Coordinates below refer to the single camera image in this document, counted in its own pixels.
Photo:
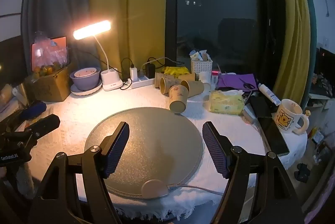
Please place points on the small white bowl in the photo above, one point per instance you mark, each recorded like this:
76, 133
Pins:
85, 73

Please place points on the yellow cloth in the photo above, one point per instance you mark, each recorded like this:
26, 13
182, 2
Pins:
176, 70

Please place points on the black phone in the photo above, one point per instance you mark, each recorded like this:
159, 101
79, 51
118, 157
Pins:
274, 136

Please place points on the white bear mug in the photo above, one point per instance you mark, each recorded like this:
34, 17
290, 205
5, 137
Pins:
288, 116

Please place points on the white tube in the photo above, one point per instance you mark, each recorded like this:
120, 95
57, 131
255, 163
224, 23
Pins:
268, 94

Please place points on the black scissors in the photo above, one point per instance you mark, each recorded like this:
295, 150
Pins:
247, 85

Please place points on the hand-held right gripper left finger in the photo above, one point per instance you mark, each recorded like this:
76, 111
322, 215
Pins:
117, 150

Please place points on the round grey mat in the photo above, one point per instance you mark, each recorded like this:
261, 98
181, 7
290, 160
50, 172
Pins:
154, 140

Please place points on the purple bowl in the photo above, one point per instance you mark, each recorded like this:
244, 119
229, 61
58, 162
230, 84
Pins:
85, 82

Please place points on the white tablecloth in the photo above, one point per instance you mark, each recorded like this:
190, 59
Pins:
70, 119

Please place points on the clear plastic fruit bag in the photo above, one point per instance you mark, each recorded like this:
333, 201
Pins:
48, 56

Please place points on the white cup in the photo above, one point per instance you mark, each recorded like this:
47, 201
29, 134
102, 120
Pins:
205, 77

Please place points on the brown paper cup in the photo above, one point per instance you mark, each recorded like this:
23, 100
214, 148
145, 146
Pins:
178, 101
157, 79
188, 76
195, 88
166, 85

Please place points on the white power strip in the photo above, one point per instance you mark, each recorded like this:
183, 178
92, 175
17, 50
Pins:
141, 82

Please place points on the yellow tissue pack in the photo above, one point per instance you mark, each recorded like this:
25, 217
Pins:
226, 103

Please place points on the white plastic basket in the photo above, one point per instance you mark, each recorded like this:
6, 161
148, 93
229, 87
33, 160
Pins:
201, 66

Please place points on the black wallet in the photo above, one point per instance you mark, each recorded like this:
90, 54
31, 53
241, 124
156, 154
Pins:
260, 106

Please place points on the purple pouch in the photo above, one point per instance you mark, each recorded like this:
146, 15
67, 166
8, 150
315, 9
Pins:
230, 81

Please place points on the white charger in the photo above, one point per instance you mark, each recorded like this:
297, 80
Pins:
133, 73

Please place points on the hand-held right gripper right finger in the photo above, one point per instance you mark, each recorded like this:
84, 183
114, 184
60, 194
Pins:
213, 150

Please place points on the cardboard box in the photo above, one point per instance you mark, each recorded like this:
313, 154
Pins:
49, 88

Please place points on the white plate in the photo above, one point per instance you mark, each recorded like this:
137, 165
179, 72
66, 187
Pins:
90, 92

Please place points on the black charger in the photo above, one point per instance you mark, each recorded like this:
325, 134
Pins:
150, 71

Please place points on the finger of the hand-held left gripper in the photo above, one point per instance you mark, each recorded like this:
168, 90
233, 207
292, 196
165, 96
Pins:
43, 123
32, 110

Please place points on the round beige mat controller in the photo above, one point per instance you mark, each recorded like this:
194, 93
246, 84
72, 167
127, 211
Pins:
154, 189

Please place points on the white desk lamp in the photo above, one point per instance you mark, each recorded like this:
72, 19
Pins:
112, 81

